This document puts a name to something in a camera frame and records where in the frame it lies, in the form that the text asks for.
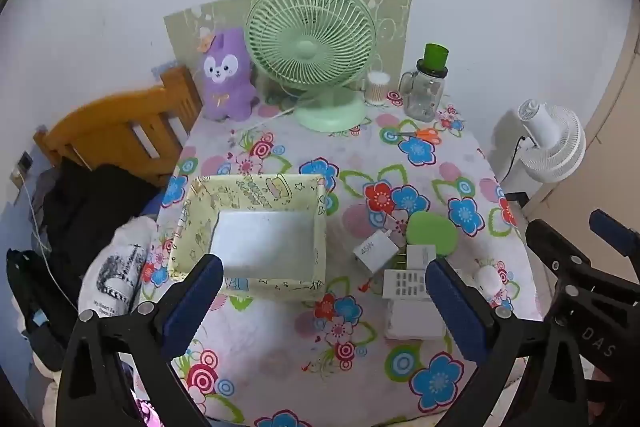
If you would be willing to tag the green desk fan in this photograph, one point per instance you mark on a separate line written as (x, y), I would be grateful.
(316, 49)

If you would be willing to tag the black clothing pile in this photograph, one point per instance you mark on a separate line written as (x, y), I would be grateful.
(76, 219)

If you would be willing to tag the yellow patterned storage box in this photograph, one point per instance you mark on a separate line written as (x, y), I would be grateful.
(268, 230)

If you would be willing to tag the orange handled scissors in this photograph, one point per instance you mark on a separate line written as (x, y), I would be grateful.
(429, 135)

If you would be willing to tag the glass mason jar mug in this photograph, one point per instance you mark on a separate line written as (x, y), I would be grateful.
(421, 88)

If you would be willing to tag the white remote control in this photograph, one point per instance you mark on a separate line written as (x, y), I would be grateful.
(404, 285)

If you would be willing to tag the white 45W charger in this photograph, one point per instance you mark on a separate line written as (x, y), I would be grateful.
(376, 251)

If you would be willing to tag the green panda speaker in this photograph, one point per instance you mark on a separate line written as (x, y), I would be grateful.
(429, 228)

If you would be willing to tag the white printed bag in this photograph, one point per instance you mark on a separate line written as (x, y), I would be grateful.
(111, 281)

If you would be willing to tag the cotton swab container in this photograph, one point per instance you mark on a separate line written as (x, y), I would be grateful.
(376, 87)

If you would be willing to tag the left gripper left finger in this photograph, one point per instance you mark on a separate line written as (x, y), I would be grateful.
(93, 390)

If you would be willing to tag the white USB charger cube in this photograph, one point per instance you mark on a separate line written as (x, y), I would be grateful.
(419, 256)

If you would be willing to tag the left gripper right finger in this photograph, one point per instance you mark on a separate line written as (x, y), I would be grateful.
(552, 391)

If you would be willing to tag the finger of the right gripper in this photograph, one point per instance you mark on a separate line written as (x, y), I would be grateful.
(572, 267)
(624, 240)

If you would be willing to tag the round cream compact case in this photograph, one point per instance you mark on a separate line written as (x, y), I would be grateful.
(486, 280)

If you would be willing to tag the purple plush toy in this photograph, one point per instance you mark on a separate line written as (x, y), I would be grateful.
(227, 76)

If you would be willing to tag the white floor fan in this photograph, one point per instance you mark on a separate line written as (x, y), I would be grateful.
(553, 144)

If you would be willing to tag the wooden chair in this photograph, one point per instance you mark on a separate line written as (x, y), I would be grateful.
(130, 130)

